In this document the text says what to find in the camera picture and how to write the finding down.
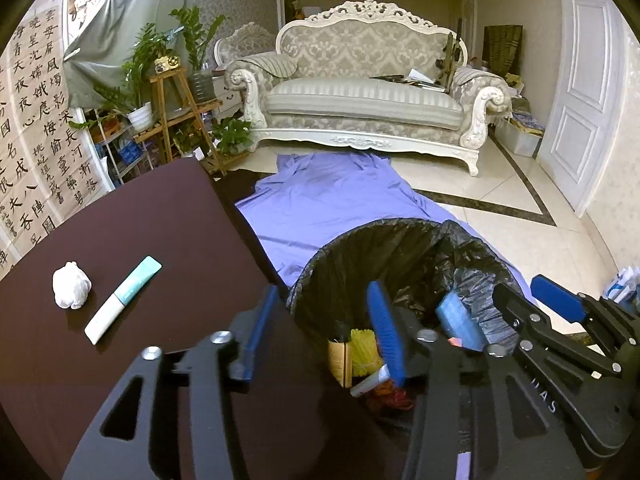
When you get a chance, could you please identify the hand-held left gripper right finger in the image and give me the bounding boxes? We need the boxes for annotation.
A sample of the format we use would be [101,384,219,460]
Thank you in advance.
[366,280,587,480]

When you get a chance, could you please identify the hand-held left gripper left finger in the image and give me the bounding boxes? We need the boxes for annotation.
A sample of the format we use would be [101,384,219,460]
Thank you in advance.
[61,284,281,480]

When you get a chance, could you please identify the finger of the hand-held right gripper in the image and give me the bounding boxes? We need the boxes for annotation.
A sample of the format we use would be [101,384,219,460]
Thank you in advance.
[530,274,640,362]
[491,283,627,432]

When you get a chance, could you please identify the yellow mesh net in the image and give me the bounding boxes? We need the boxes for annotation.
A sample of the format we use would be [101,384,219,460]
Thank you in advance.
[350,328,384,377]

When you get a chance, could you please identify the white tube green print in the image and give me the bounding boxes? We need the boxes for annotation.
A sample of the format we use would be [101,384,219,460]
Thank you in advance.
[350,364,394,399]

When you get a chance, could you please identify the orange wrapper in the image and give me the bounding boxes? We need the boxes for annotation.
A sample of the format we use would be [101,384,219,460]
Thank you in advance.
[367,381,416,412]

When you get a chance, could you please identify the blue packet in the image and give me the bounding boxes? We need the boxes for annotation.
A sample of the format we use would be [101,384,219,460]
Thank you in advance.
[434,290,489,352]

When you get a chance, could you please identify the trash bin with black bag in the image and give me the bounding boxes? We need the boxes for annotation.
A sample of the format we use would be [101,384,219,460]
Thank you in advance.
[286,218,523,413]

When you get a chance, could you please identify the teal and white tube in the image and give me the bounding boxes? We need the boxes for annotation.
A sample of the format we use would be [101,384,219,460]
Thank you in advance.
[84,255,164,346]

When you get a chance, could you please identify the white tissue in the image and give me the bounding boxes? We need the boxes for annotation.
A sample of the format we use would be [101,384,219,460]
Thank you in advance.
[52,261,93,310]

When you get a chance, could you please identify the white and blue plastic bag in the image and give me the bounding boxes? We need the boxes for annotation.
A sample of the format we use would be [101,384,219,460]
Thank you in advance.
[601,265,640,307]

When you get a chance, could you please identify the purple floor sheet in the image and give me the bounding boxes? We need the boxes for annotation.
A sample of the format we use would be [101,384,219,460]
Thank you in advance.
[234,152,531,306]

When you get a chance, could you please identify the grey storage box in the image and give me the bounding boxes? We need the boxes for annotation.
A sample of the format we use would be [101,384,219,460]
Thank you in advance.
[494,111,547,158]

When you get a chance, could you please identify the small leafy green plant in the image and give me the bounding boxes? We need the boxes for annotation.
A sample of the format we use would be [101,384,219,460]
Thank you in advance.
[211,116,254,157]

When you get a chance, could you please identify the white panelled door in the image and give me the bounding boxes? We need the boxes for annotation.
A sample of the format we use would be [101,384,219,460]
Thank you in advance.
[536,0,640,219]

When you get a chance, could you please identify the metal shelf rack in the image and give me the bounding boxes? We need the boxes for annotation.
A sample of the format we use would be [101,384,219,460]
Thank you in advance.
[89,109,167,192]

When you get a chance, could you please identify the wooden plant stand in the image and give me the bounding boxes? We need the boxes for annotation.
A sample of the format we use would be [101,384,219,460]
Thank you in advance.
[132,66,227,177]

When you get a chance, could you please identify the ornate white sofa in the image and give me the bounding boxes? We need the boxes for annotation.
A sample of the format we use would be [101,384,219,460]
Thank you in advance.
[225,0,513,177]

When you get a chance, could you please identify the small white cabinet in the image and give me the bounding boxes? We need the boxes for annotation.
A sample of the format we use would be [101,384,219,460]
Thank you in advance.
[213,75,247,112]

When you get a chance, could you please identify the dark leaning board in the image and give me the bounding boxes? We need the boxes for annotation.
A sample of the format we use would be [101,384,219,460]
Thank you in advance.
[483,23,524,79]

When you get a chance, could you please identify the stack of papers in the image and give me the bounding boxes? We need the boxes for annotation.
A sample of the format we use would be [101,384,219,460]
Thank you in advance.
[370,67,447,93]

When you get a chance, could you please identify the dark long object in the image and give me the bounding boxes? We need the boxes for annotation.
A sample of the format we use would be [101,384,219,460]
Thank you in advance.
[435,19,464,92]

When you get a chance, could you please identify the striped throw cloth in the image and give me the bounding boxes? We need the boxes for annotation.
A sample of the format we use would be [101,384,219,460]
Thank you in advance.
[235,52,299,80]

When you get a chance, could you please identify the gold ornament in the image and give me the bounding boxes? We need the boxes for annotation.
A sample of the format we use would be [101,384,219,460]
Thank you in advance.
[153,52,182,75]

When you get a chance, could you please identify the ornate white armchair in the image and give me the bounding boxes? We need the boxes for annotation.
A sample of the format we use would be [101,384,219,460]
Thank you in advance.
[214,22,279,69]

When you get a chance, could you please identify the tall plant in grey pot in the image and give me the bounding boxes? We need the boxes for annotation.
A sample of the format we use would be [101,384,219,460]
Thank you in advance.
[169,5,229,102]

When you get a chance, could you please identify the grey curtain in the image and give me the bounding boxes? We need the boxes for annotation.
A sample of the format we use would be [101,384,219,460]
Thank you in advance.
[62,0,199,109]

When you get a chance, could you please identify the calligraphy wall hanging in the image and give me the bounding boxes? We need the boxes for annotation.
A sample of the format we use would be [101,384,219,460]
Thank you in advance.
[0,0,109,281]

